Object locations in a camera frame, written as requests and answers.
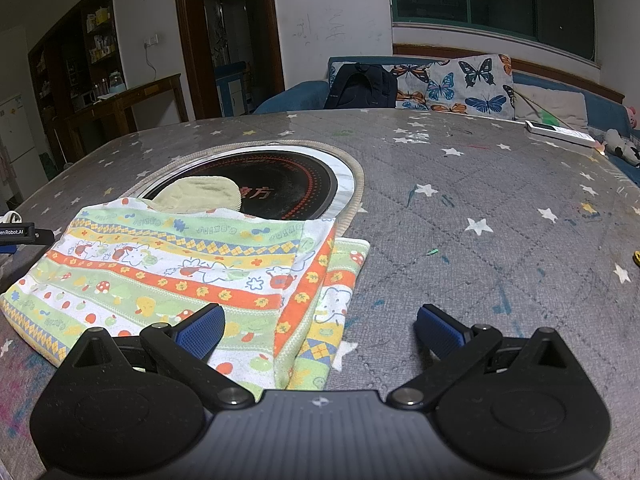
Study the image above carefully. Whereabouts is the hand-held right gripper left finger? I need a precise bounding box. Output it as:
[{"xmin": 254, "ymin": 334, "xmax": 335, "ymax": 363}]
[{"xmin": 62, "ymin": 304, "xmax": 256, "ymax": 409}]

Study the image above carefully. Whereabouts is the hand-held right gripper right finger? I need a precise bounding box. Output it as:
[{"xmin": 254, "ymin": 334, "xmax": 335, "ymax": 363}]
[{"xmin": 387, "ymin": 304, "xmax": 577, "ymax": 409}]

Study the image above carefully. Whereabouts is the colourful cartoon print garment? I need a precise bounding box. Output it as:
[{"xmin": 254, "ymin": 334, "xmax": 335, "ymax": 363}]
[{"xmin": 0, "ymin": 195, "xmax": 372, "ymax": 393}]

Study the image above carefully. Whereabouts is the pale yellow terry cloth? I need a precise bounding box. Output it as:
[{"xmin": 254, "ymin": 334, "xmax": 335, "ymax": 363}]
[{"xmin": 151, "ymin": 175, "xmax": 242, "ymax": 217}]

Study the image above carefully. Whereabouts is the white mop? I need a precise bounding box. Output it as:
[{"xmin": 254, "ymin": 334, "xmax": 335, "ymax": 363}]
[{"xmin": 51, "ymin": 124, "xmax": 74, "ymax": 172}]

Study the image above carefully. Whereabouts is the white fridge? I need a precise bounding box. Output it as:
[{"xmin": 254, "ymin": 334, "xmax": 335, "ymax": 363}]
[{"xmin": 0, "ymin": 25, "xmax": 40, "ymax": 202}]

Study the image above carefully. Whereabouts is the wooden console table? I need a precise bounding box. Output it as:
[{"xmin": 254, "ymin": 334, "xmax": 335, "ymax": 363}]
[{"xmin": 64, "ymin": 73, "xmax": 189, "ymax": 162}]

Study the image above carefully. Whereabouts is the round black induction cooker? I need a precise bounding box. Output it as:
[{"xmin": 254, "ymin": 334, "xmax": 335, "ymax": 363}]
[{"xmin": 131, "ymin": 146, "xmax": 364, "ymax": 222}]

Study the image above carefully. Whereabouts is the wooden shelf cabinet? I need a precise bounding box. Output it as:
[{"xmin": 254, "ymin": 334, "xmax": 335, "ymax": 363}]
[{"xmin": 27, "ymin": 0, "xmax": 127, "ymax": 127}]

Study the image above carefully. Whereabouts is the white remote control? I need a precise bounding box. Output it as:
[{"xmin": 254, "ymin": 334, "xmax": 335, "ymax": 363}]
[{"xmin": 523, "ymin": 120, "xmax": 597, "ymax": 146}]

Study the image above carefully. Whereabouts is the blue and white cabinet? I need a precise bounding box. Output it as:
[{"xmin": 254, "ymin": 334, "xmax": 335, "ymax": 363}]
[{"xmin": 214, "ymin": 61, "xmax": 249, "ymax": 117}]

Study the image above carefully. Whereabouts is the butterfly print pillow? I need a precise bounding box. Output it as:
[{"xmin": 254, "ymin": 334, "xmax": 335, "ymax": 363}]
[{"xmin": 390, "ymin": 53, "xmax": 517, "ymax": 122}]

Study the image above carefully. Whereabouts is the blue sofa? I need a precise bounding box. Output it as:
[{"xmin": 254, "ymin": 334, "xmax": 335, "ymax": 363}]
[{"xmin": 252, "ymin": 55, "xmax": 640, "ymax": 186}]

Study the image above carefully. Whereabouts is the beige cushion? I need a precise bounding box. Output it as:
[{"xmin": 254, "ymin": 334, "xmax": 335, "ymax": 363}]
[{"xmin": 514, "ymin": 85, "xmax": 589, "ymax": 129}]

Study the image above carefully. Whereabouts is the black backpack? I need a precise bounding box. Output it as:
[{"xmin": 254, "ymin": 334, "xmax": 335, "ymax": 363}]
[{"xmin": 323, "ymin": 62, "xmax": 397, "ymax": 110}]

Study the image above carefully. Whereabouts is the black and white plush toy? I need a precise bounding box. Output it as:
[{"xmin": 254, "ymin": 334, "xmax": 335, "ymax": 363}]
[{"xmin": 594, "ymin": 128, "xmax": 640, "ymax": 167}]

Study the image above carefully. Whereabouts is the wooden door frame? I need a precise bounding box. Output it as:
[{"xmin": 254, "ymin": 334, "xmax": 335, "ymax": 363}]
[{"xmin": 171, "ymin": 0, "xmax": 287, "ymax": 122}]

